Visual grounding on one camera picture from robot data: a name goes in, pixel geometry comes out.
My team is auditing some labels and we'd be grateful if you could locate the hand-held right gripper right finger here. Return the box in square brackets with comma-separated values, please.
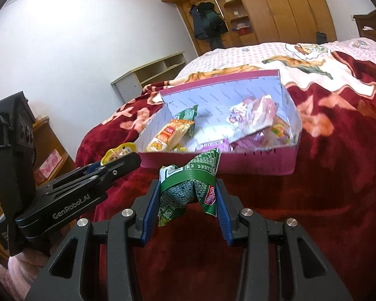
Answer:
[215, 178, 353, 301]

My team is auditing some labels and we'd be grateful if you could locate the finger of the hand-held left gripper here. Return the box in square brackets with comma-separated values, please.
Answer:
[38, 152, 142, 195]
[53, 161, 103, 184]

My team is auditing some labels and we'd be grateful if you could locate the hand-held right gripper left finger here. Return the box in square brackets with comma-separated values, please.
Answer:
[25, 179, 162, 301]

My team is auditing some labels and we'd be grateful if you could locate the yellow candy wrapper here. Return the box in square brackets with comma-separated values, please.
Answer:
[100, 142, 138, 165]

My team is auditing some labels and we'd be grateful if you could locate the green snack packet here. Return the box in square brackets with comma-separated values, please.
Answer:
[157, 147, 222, 227]
[175, 104, 199, 137]

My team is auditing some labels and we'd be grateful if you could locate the orange biscuit packet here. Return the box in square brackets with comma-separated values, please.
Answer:
[146, 119, 196, 153]

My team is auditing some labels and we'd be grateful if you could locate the pink cardboard box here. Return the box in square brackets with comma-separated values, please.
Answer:
[135, 68, 302, 176]

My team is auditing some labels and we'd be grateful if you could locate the yellow cartoon gummy packet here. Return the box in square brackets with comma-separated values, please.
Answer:
[271, 122, 291, 138]

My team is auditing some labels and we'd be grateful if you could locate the person's left forearm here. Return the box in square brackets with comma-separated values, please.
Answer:
[0, 248, 51, 301]

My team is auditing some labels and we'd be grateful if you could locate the person's left hand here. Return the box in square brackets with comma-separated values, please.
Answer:
[27, 226, 72, 258]

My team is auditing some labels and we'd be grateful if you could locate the pink patterned tissue box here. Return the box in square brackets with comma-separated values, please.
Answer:
[34, 149, 66, 182]

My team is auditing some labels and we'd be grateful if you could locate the wooden nightstand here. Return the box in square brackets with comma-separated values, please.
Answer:
[0, 117, 76, 258]

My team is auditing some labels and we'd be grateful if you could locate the low open shelf unit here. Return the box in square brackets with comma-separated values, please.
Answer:
[111, 52, 187, 103]

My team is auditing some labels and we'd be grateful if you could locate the pink checkered bed sheet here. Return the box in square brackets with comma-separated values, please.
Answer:
[175, 36, 376, 79]

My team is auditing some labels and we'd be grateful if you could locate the black hanging jacket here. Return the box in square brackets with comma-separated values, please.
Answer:
[190, 4, 207, 40]

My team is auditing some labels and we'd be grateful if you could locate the dark green hanging jacket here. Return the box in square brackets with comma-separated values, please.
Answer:
[204, 3, 229, 35]

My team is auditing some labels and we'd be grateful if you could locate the wooden wardrobe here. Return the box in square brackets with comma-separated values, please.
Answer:
[156, 0, 337, 52]

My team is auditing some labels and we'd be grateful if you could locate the dark wooden headboard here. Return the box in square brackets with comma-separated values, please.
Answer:
[353, 9, 376, 40]

